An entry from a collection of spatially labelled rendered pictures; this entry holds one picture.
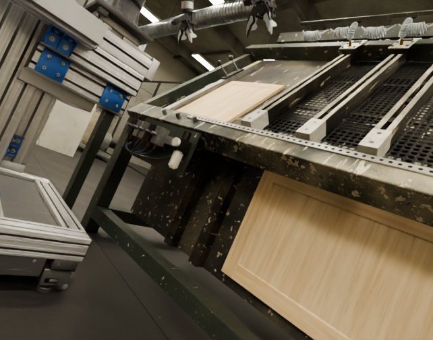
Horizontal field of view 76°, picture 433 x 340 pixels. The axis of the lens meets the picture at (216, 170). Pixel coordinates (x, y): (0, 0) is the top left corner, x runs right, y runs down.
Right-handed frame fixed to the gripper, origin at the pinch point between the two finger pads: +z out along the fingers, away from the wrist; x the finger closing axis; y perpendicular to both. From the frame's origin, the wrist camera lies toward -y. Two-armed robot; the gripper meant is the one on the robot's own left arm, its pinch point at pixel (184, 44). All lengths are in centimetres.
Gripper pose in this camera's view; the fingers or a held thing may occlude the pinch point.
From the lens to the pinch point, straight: 196.9
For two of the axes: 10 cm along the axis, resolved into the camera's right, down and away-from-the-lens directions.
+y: 7.8, -1.4, 6.1
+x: -6.2, -2.5, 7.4
